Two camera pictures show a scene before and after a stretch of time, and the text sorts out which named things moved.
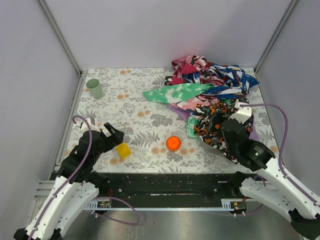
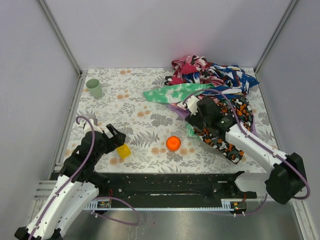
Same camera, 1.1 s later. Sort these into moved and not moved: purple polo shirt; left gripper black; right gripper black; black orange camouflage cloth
Moved: right gripper black
Not moved: purple polo shirt; left gripper black; black orange camouflage cloth
